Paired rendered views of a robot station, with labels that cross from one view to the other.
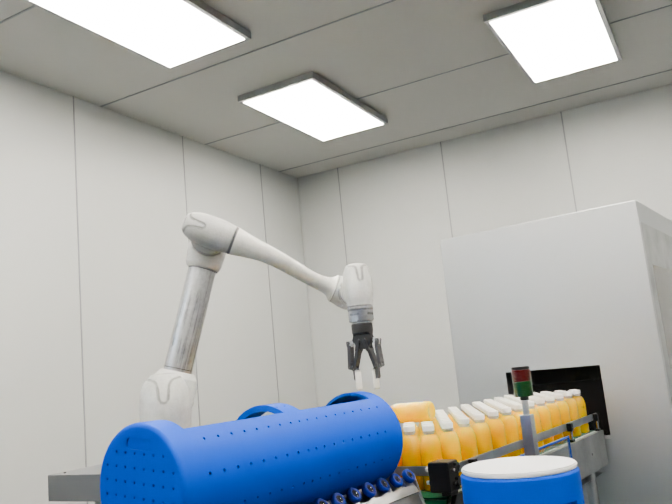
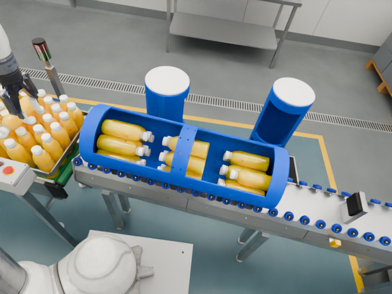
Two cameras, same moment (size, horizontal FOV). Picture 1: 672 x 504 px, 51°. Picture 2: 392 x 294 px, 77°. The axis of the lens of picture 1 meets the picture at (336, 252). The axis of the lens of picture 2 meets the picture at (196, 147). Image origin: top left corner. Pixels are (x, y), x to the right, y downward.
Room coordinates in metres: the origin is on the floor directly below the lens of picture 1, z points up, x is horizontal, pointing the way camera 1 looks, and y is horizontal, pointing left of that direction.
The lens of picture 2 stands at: (2.21, 0.81, 2.03)
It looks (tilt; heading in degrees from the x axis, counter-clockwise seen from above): 53 degrees down; 240
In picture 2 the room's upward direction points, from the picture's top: 10 degrees clockwise
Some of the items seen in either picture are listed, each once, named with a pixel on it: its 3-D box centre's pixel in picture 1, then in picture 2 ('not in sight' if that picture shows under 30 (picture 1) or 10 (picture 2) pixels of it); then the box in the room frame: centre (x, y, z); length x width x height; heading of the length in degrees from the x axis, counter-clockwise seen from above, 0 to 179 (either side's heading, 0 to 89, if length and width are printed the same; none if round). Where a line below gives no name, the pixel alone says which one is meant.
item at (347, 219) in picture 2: not in sight; (351, 207); (1.24, 0.69, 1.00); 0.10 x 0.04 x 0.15; 55
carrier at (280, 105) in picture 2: not in sight; (270, 134); (1.03, -0.08, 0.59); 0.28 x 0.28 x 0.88
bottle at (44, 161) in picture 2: not in sight; (45, 162); (2.52, -0.01, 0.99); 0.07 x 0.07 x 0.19
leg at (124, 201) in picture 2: not in sight; (122, 193); (2.24, -0.09, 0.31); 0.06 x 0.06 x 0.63; 55
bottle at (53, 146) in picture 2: not in sight; (53, 150); (2.48, -0.07, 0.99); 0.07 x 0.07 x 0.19
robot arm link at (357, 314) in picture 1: (360, 315); (0, 61); (2.49, -0.07, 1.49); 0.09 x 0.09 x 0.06
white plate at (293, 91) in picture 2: not in sight; (293, 91); (1.03, -0.08, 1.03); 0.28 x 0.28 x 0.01
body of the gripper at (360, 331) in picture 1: (362, 335); (11, 79); (2.49, -0.07, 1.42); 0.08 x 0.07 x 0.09; 55
